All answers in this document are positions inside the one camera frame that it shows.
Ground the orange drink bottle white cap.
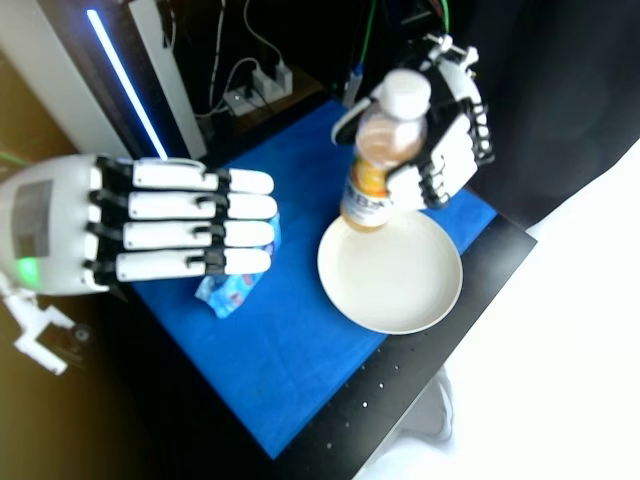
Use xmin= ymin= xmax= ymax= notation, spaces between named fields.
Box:
xmin=339 ymin=68 xmax=433 ymax=234

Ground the white round plate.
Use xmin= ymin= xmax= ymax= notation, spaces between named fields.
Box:
xmin=316 ymin=209 xmax=464 ymax=336

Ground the black curtain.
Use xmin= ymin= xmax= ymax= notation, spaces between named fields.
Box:
xmin=447 ymin=0 xmax=640 ymax=229

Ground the white blue plug connector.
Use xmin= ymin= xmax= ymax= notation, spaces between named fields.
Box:
xmin=341 ymin=63 xmax=365 ymax=109

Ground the white power strip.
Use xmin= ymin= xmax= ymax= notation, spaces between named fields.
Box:
xmin=222 ymin=59 xmax=295 ymax=118

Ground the grey white lumpy object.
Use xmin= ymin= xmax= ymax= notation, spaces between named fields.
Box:
xmin=395 ymin=364 xmax=457 ymax=442

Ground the blue cloth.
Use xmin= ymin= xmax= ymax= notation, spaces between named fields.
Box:
xmin=126 ymin=97 xmax=501 ymax=459

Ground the white column with blue light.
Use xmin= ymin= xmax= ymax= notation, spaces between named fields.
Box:
xmin=0 ymin=0 xmax=209 ymax=162

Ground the white cable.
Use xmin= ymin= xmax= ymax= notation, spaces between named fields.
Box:
xmin=243 ymin=0 xmax=287 ymax=69
xmin=195 ymin=0 xmax=227 ymax=119

